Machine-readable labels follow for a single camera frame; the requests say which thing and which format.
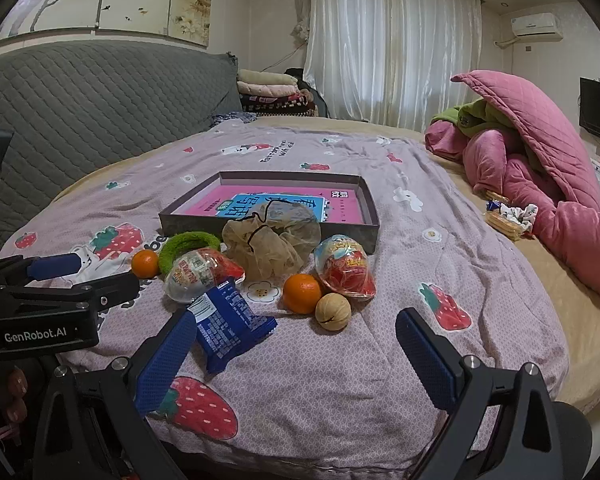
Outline small orange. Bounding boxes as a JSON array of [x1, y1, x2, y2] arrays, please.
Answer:
[[131, 249, 161, 279]]

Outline dark clothes pile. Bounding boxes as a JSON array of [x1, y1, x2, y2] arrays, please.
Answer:
[[284, 67, 331, 117]]

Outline white curtain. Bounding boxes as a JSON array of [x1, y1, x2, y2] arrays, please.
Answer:
[[302, 0, 483, 133]]

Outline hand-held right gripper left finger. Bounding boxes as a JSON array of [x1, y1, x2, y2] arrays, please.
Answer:
[[32, 308, 198, 480]]

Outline white air conditioner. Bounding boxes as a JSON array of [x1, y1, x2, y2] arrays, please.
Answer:
[[510, 12, 565, 42]]

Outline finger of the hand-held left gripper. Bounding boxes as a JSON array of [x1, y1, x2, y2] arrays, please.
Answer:
[[0, 272, 141, 318], [0, 254, 86, 291]]

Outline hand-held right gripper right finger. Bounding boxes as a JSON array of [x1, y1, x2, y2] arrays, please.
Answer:
[[396, 307, 563, 480]]

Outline strawberry printed blanket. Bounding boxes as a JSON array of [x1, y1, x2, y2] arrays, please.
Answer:
[[0, 122, 571, 471]]

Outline blue patterned cloth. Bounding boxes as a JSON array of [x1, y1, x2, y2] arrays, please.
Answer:
[[210, 111, 258, 128]]

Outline pink quilt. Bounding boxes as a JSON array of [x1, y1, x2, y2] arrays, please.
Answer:
[[424, 70, 600, 313]]

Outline grey quilted headboard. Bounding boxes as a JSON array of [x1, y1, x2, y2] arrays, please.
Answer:
[[0, 40, 242, 263]]

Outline blue topped toy egg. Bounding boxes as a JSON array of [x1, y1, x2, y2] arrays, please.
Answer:
[[313, 234, 377, 301]]

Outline curtain tieback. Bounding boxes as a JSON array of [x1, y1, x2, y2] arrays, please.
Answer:
[[290, 17, 311, 46]]

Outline blue picture booklet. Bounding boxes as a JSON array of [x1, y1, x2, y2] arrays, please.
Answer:
[[215, 193, 329, 224]]

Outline shallow grey cardboard box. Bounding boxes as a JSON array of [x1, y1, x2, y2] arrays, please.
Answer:
[[158, 171, 381, 255]]

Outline walnut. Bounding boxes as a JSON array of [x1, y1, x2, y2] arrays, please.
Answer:
[[315, 293, 352, 331]]

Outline yellow snack packet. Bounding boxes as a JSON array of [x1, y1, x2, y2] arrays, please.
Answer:
[[484, 209, 525, 242]]

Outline stack of folded blankets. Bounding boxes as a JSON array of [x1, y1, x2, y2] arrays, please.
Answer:
[[236, 68, 318, 117]]

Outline blue cookie packet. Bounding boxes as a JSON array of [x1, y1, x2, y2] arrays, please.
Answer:
[[186, 276, 278, 375]]

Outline green fuzzy hair tie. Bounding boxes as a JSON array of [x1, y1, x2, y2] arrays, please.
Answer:
[[158, 231, 224, 277]]

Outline white red toy egg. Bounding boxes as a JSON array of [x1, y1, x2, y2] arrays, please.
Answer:
[[163, 248, 246, 304]]

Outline green blanket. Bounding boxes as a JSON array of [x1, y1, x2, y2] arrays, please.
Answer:
[[430, 99, 523, 143]]

